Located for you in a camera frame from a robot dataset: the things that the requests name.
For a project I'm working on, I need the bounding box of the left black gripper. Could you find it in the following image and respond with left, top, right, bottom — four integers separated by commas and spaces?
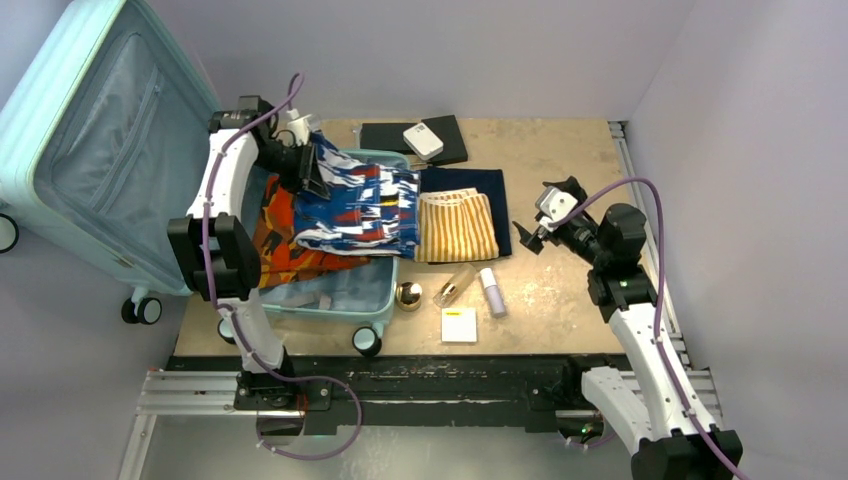
254, 140, 330, 201

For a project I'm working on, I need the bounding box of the blue white patterned garment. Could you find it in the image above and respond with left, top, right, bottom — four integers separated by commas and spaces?
293, 132, 420, 259

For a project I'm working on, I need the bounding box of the navy blue garment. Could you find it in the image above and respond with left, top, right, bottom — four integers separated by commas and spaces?
419, 167, 513, 257

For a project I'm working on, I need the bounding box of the orange camouflage garment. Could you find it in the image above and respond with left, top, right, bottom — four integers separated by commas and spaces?
252, 175, 370, 289

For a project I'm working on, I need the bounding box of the yellow striped garment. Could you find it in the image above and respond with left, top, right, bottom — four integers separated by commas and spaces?
413, 188, 500, 263

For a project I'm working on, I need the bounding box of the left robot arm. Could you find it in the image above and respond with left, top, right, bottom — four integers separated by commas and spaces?
167, 96, 328, 410

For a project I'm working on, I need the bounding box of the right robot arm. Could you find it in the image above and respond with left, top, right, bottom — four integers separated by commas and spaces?
517, 177, 743, 479

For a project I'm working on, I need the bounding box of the lavender cosmetic tube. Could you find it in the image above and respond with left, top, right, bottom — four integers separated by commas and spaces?
479, 267, 507, 318

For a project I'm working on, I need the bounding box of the white power bank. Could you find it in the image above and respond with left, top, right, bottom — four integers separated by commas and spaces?
402, 122, 444, 161

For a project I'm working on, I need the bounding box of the clear gold perfume bottle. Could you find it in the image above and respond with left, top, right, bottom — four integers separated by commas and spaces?
433, 263, 478, 308

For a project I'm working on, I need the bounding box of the white square box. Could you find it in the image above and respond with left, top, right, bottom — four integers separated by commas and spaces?
441, 308, 478, 343

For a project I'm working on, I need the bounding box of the gold round jar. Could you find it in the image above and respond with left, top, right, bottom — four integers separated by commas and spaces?
395, 282, 423, 312

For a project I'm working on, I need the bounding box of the light blue open suitcase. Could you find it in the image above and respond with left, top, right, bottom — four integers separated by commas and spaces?
0, 0, 414, 359

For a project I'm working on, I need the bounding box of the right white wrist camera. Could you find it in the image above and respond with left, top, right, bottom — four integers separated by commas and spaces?
535, 186, 579, 232

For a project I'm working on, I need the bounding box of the black metal base rail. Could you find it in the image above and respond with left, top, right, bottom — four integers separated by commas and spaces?
136, 354, 643, 435

